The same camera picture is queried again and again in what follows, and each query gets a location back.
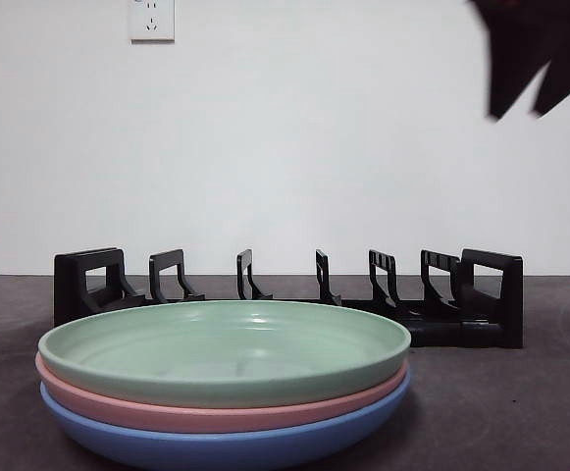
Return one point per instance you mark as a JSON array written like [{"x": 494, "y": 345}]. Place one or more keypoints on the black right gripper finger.
[
  {"x": 510, "y": 73},
  {"x": 569, "y": 78}
]

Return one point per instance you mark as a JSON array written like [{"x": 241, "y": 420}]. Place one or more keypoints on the pink round plate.
[{"x": 167, "y": 417}]

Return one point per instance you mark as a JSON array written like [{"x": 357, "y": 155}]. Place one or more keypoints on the green round plate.
[{"x": 118, "y": 363}]

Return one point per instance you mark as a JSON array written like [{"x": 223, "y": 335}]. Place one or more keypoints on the blue round plate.
[{"x": 191, "y": 451}]

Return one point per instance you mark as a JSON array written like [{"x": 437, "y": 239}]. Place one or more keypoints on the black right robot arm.
[{"x": 534, "y": 19}]

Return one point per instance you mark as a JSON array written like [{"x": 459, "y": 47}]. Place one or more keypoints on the black plastic dish rack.
[{"x": 509, "y": 304}]

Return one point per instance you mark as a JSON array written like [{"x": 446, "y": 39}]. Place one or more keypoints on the white wall socket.
[{"x": 152, "y": 22}]

